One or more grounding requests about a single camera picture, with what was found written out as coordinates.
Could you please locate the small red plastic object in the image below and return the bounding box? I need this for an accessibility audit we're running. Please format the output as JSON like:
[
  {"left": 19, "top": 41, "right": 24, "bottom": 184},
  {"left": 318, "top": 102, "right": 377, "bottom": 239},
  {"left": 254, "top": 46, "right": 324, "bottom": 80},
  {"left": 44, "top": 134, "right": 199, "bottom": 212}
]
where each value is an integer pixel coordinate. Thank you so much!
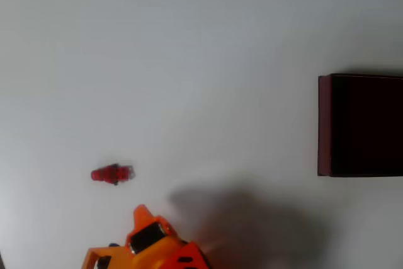
[{"left": 90, "top": 163, "right": 136, "bottom": 186}]

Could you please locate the dark red box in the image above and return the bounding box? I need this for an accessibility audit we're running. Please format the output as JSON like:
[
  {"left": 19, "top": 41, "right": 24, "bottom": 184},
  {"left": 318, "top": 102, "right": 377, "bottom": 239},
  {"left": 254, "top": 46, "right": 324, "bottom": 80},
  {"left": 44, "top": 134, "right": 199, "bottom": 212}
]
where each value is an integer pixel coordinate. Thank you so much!
[{"left": 317, "top": 72, "right": 403, "bottom": 178}]

